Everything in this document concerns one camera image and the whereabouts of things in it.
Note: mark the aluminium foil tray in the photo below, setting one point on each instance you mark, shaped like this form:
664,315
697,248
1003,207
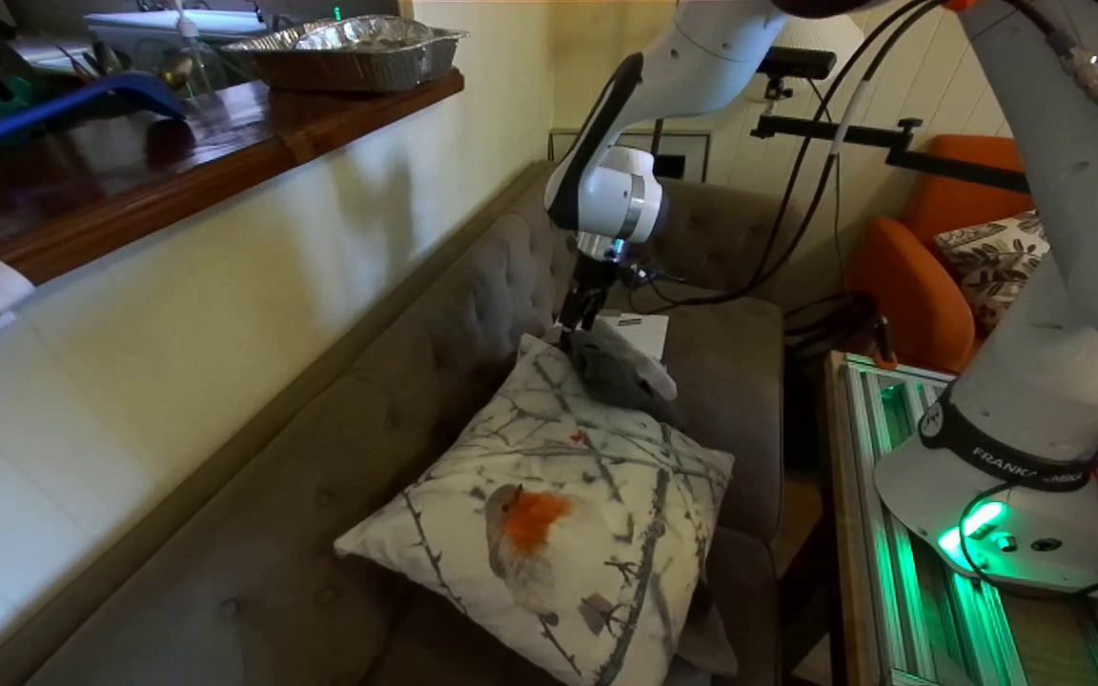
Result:
363,55

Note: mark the floral cushion on armchair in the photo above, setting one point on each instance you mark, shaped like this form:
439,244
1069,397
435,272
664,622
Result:
992,261

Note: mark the white bird print pillow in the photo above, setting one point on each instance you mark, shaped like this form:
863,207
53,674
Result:
567,526

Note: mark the grey tufted sofa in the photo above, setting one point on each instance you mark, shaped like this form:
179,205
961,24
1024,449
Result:
233,581

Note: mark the blue handled tool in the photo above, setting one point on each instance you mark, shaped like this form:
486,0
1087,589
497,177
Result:
145,93

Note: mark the orange armchair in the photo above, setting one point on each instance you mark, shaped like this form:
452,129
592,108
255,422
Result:
904,275

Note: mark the white paper on sofa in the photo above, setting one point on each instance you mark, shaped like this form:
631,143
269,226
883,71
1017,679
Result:
640,333

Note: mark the black camera on boom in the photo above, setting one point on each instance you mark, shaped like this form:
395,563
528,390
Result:
895,143

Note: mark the dark grey towel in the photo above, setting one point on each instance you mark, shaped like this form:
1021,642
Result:
614,370

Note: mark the wooden counter shelf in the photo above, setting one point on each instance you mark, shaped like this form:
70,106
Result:
77,195

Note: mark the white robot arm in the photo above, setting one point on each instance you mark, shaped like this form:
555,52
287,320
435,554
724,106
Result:
1002,474

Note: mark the aluminium frame robot table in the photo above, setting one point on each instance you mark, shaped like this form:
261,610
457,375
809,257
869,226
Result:
902,610

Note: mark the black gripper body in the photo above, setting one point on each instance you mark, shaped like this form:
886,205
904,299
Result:
588,291

